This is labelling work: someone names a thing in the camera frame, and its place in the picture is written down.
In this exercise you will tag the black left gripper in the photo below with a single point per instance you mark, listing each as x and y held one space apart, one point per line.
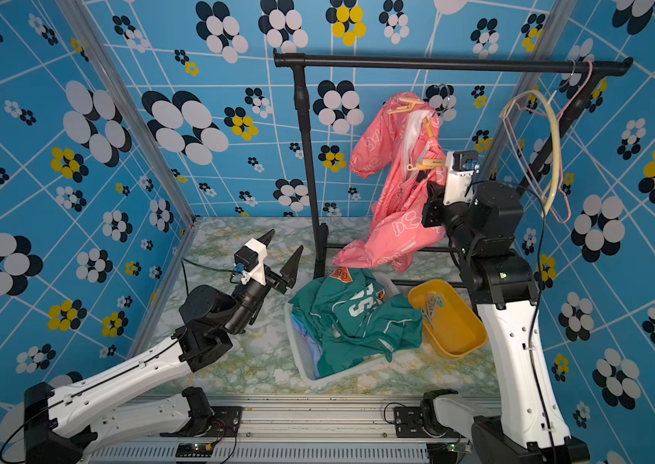
287 272

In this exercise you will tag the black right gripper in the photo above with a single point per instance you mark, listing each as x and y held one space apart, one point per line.
437 207

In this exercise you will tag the mint green clothespin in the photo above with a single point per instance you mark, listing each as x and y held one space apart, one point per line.
434 300

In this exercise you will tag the pink jacket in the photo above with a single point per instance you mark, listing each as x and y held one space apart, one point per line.
393 141

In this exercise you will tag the white hanger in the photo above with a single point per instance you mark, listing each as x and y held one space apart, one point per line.
543 167

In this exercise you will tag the green jacket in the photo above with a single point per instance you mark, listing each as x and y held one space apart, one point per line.
356 319

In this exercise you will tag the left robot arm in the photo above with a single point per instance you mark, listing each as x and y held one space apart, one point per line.
68 424

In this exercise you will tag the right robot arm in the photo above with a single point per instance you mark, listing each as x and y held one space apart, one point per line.
480 227

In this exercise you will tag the white plastic basket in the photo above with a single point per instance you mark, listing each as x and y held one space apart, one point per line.
304 354

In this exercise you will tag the yellow plastic tray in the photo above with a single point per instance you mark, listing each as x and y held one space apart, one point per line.
456 330

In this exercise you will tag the black clothes rack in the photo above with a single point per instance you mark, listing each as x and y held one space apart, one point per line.
298 62

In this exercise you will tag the small black electronics board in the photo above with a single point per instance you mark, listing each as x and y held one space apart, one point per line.
195 450

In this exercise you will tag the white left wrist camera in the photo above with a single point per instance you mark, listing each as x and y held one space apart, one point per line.
250 262

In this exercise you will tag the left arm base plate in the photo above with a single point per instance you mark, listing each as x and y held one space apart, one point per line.
223 422

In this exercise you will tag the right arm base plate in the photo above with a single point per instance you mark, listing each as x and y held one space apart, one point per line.
409 423

